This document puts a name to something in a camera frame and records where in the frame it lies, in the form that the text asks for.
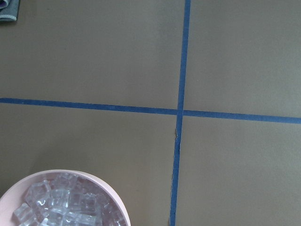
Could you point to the clear ice cubes pile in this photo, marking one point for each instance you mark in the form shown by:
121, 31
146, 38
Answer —
68, 200

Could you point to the pink bowl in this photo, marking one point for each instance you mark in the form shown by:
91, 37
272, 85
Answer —
14, 196

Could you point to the folded grey cloth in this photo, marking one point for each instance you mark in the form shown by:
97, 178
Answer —
9, 10

